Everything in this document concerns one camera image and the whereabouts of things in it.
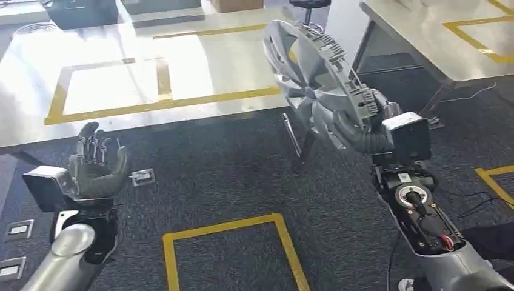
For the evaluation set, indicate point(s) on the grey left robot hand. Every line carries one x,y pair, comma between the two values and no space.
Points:
96,176

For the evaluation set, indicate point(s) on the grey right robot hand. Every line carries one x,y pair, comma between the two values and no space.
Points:
361,140

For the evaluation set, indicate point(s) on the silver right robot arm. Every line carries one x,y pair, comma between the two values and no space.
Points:
425,225

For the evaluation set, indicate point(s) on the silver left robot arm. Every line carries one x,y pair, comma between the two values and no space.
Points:
68,249

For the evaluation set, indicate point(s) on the metal floor socket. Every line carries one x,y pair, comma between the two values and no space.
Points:
142,177
19,231
12,270

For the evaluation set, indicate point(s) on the small steel bench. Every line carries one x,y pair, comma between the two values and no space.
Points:
421,36

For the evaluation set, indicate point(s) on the black stool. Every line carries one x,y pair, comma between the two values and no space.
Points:
309,4

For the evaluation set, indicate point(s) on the large steel bench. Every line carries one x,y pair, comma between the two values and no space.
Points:
225,64

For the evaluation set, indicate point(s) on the grey ribbed round plate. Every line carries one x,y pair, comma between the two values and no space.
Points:
36,29

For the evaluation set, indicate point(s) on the black box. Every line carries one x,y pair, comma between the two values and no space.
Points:
80,14

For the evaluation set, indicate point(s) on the cardboard box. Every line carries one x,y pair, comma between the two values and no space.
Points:
237,5

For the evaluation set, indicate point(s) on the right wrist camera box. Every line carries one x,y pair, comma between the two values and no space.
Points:
409,136

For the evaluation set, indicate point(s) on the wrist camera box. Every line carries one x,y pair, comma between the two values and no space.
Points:
44,188
409,136

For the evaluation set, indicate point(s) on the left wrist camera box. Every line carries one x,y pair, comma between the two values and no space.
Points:
44,188

